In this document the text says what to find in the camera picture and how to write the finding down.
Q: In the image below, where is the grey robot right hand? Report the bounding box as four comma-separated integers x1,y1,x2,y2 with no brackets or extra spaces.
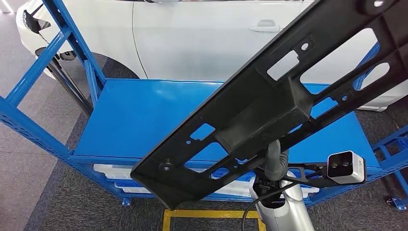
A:
265,140,282,175

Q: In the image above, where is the white car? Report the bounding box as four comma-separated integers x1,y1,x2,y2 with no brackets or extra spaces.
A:
16,0,408,112

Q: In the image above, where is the black cable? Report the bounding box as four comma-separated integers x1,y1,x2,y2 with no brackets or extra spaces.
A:
241,180,300,231

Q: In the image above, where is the black plastic plate bracket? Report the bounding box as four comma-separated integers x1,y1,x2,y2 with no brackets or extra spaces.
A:
130,0,408,211

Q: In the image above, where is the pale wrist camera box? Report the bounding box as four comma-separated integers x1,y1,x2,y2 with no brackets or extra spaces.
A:
326,151,367,185

